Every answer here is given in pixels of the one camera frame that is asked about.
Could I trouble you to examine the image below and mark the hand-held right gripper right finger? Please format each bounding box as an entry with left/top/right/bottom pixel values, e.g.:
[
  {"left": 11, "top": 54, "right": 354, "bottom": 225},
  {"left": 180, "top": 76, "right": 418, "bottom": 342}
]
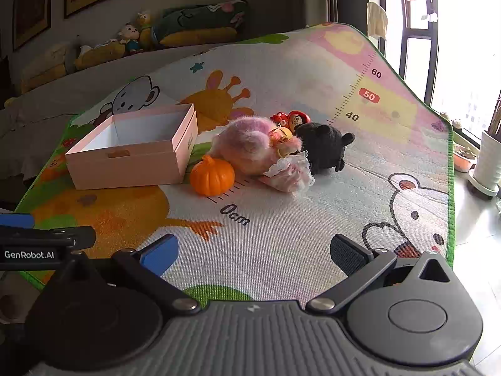
[{"left": 305, "top": 234, "right": 452, "bottom": 316}]

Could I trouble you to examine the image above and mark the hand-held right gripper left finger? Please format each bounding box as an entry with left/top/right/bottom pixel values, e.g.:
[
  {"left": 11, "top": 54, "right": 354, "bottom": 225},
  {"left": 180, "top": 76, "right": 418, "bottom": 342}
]
[{"left": 59, "top": 234, "right": 201, "bottom": 316}]

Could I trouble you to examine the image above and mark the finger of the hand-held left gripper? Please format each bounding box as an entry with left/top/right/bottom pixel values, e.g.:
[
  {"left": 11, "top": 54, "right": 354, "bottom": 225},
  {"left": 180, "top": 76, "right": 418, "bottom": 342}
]
[
  {"left": 0, "top": 225, "right": 97, "bottom": 250},
  {"left": 0, "top": 213, "right": 36, "bottom": 228}
]

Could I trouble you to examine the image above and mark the orange toy pumpkin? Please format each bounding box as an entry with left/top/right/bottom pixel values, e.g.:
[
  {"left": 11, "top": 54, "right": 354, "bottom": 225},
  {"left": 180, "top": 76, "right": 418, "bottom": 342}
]
[{"left": 189, "top": 154, "right": 236, "bottom": 197}]

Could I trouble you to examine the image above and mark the pink cardboard box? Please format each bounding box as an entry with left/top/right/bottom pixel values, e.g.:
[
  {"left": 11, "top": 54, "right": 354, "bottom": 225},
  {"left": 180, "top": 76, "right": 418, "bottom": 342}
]
[{"left": 65, "top": 103, "right": 199, "bottom": 191}]

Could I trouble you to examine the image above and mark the pink lace doll dress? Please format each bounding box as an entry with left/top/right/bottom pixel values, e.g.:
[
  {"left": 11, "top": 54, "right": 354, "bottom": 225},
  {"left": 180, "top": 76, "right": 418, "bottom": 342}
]
[{"left": 258, "top": 153, "right": 316, "bottom": 194}]

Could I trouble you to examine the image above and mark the black plush toy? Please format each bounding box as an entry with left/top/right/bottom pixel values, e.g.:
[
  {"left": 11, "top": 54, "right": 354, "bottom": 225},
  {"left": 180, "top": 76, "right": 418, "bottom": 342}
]
[{"left": 293, "top": 122, "right": 356, "bottom": 175}]

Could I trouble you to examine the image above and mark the pink plush pig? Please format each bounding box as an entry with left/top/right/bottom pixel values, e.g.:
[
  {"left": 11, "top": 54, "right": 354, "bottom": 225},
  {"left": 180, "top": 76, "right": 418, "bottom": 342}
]
[{"left": 209, "top": 117, "right": 304, "bottom": 178}]

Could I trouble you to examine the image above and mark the red figurine toy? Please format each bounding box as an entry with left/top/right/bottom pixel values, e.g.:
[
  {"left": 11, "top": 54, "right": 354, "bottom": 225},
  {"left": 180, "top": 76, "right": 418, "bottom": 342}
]
[{"left": 270, "top": 110, "right": 312, "bottom": 131}]

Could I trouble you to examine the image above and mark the printed cartoon play mat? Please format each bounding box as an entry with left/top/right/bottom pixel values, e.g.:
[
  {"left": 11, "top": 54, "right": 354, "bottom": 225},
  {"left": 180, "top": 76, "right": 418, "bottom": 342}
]
[{"left": 13, "top": 21, "right": 455, "bottom": 311}]

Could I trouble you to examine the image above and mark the small pink planter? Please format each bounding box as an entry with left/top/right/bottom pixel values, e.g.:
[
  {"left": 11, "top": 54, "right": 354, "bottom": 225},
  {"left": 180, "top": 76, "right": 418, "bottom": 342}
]
[{"left": 452, "top": 145, "right": 479, "bottom": 173}]

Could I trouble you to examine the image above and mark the yellow cushion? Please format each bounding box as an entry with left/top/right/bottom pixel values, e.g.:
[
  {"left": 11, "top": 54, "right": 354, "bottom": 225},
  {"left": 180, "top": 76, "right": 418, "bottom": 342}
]
[
  {"left": 75, "top": 39, "right": 131, "bottom": 72},
  {"left": 20, "top": 43, "right": 76, "bottom": 94}
]

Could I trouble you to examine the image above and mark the white plant pot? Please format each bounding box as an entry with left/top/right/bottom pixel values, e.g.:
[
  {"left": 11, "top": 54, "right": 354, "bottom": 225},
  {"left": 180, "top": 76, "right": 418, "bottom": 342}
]
[{"left": 467, "top": 129, "right": 501, "bottom": 197}]

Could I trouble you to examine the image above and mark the cartoon child doll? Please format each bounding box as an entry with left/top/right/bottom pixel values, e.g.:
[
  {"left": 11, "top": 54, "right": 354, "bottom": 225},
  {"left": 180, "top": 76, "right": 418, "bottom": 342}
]
[{"left": 118, "top": 23, "right": 144, "bottom": 55}]

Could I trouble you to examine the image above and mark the yellow plush doll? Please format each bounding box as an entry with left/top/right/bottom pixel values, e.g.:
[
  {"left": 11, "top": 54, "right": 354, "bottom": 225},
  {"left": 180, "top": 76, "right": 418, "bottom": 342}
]
[{"left": 136, "top": 10, "right": 154, "bottom": 50}]

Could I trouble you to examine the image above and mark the green printed cushion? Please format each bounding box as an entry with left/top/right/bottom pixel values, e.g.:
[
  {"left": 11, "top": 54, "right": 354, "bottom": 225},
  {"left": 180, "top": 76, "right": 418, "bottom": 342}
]
[{"left": 151, "top": 0, "right": 250, "bottom": 50}]

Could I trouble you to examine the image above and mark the hanging cream garment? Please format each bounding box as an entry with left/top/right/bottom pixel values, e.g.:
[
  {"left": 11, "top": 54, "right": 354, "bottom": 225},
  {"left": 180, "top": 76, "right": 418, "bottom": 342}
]
[{"left": 366, "top": 2, "right": 389, "bottom": 40}]

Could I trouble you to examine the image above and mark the black window frame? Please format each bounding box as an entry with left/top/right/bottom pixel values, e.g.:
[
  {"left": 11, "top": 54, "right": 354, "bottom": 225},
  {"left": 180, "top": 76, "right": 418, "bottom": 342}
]
[{"left": 378, "top": 0, "right": 501, "bottom": 149}]

